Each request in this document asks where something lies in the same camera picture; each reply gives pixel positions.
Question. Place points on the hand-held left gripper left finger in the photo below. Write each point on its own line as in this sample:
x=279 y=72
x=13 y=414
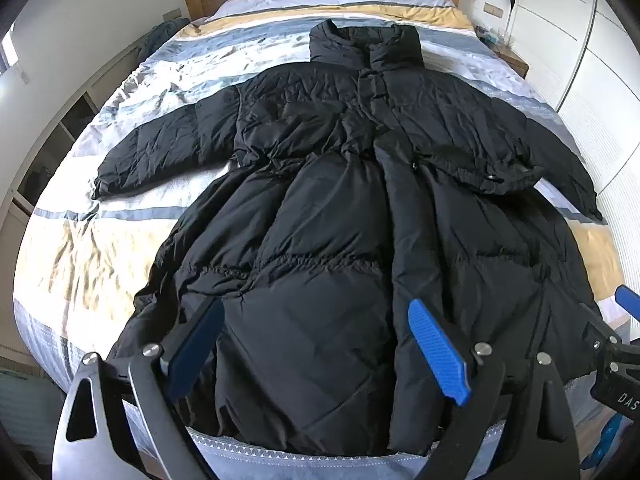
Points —
x=197 y=347

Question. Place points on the wooden nightstand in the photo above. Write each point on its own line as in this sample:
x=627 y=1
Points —
x=510 y=57

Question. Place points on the blue plastic item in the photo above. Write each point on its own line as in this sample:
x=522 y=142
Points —
x=607 y=440

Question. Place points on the blue-grey cloth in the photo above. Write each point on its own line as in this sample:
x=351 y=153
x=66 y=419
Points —
x=160 y=35

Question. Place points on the wall socket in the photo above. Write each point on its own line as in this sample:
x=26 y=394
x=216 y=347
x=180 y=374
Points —
x=171 y=14
x=493 y=10

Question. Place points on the white wardrobe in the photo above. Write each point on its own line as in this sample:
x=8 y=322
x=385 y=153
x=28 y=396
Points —
x=565 y=45

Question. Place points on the striped bed duvet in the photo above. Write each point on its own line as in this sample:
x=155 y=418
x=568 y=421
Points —
x=100 y=240

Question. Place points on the black puffer coat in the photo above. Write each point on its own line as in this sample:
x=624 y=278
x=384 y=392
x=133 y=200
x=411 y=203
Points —
x=325 y=200

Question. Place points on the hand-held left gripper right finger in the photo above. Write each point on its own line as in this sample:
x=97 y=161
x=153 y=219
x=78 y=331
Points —
x=437 y=347

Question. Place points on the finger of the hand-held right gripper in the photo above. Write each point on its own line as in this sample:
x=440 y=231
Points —
x=629 y=302

